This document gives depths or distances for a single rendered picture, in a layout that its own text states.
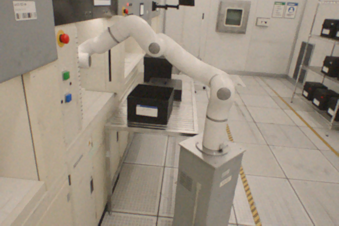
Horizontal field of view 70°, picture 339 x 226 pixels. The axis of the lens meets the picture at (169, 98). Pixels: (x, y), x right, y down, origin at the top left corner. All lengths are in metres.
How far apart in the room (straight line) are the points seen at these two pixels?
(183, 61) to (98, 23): 0.75
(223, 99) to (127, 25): 0.58
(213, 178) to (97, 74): 1.06
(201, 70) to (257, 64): 4.95
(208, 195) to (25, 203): 0.86
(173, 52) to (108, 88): 0.73
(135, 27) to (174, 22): 4.57
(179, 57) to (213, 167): 0.58
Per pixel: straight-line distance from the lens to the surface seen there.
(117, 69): 1.76
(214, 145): 1.37
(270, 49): 6.14
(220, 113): 1.28
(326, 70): 4.18
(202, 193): 1.45
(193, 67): 1.21
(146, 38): 1.16
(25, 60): 0.85
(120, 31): 1.24
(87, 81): 1.86
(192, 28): 5.77
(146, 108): 1.57
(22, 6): 0.85
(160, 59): 2.34
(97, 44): 1.29
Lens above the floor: 1.51
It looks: 22 degrees down
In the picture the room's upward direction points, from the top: 4 degrees clockwise
